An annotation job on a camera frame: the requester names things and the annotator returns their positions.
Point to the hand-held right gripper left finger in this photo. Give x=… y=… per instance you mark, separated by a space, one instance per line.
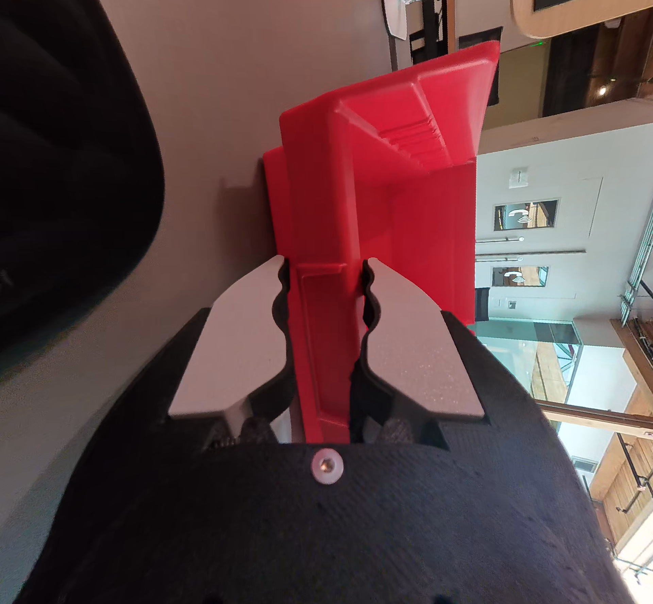
x=240 y=349

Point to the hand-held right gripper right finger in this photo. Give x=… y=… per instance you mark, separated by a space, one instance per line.
x=423 y=354

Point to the red plastic bin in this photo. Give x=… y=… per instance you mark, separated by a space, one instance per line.
x=321 y=196

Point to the door window with phone sign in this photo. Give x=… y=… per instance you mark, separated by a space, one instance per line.
x=520 y=276
x=525 y=215

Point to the black foam pad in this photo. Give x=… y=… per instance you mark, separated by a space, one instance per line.
x=71 y=155

